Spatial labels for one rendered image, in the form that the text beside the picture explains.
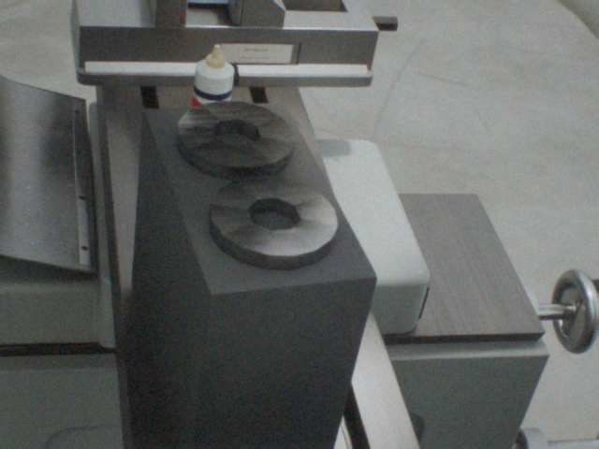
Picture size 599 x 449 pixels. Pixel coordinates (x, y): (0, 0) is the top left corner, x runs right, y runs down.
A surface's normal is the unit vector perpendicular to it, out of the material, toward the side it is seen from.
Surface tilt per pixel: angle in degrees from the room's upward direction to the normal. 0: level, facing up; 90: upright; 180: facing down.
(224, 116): 0
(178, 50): 90
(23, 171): 14
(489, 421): 90
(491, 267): 0
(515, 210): 0
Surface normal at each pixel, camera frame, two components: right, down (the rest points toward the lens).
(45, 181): 0.41, -0.74
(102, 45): 0.22, 0.63
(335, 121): 0.15, -0.77
